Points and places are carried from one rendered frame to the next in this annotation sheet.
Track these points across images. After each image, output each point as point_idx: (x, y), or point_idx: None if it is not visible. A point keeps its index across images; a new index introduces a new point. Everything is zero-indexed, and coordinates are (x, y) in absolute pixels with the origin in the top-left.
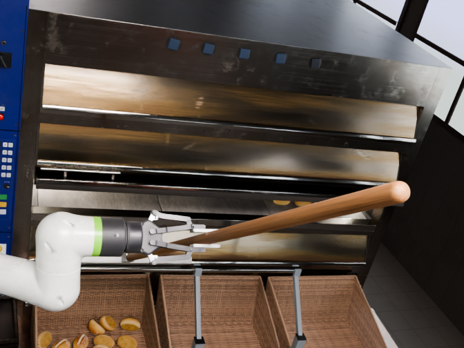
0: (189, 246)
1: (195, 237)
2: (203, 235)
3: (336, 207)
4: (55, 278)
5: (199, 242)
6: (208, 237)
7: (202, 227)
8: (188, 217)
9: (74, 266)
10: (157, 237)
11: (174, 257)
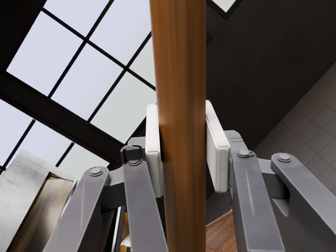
0: (234, 160)
1: (175, 212)
2: (171, 133)
3: None
4: None
5: (198, 178)
6: (186, 62)
7: (139, 142)
8: (89, 172)
9: None
10: None
11: (329, 208)
